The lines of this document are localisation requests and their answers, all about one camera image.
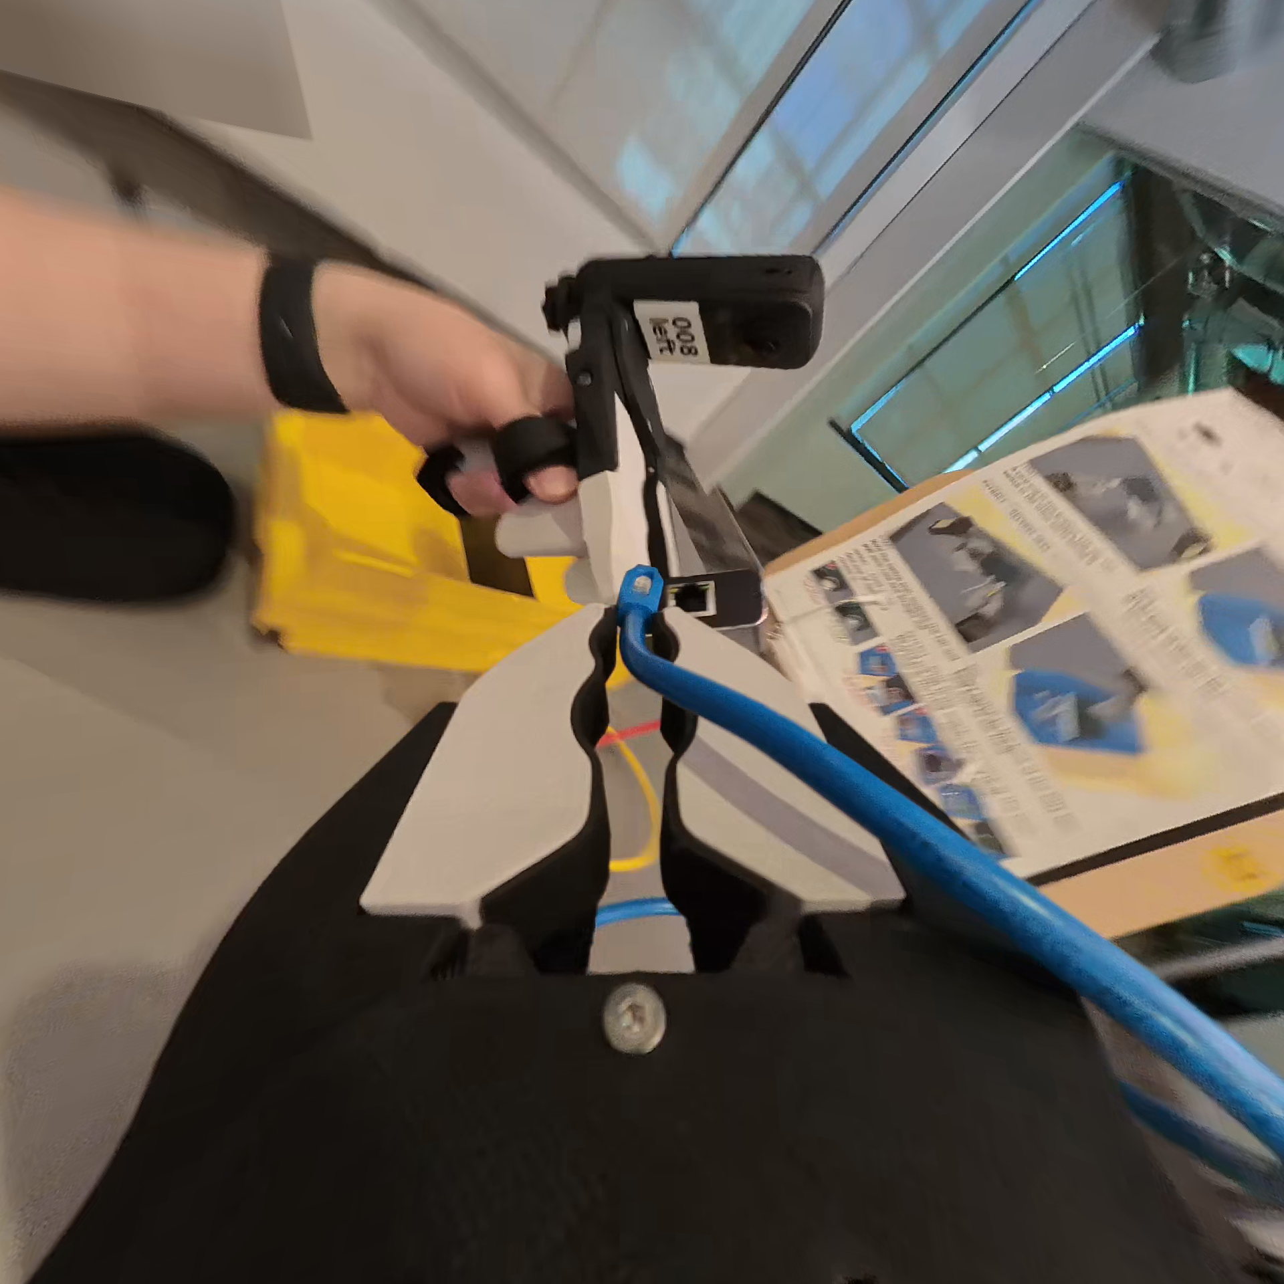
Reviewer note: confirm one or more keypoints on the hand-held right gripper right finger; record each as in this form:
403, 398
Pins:
763, 812

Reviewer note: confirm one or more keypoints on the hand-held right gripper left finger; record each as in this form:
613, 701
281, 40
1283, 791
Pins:
491, 792

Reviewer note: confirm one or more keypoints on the person's left forearm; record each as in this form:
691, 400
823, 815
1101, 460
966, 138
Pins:
121, 321

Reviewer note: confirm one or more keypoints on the instruction sign board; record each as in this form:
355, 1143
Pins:
1053, 652

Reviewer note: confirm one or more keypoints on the black smartwatch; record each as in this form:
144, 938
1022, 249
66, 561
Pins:
296, 341

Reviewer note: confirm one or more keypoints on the black ethernet splitter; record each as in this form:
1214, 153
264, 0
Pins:
723, 522

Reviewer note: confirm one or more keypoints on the person's left hand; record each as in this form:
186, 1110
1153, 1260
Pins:
422, 361

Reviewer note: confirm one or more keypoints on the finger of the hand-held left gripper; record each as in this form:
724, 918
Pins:
612, 542

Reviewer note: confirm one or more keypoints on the yellow plastic bin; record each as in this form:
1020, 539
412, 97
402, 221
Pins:
351, 562

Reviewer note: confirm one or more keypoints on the black wrist rest pad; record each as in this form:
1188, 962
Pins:
101, 522

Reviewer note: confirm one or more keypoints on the large paned window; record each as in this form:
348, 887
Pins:
803, 130

